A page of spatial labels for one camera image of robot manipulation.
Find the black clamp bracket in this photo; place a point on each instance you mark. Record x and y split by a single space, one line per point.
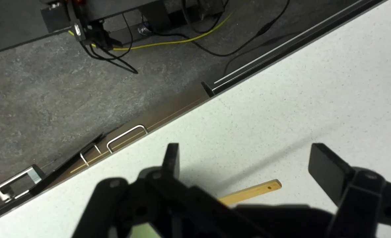
94 35

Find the black metal rail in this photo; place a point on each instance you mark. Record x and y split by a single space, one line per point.
288 40

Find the mint green bowl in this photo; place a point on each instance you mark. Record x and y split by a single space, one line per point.
139 232

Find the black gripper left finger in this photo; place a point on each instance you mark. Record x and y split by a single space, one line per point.
151 207

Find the wooden spatula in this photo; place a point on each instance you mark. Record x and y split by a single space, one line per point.
256 191

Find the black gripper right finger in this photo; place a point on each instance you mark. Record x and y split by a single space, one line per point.
362 203

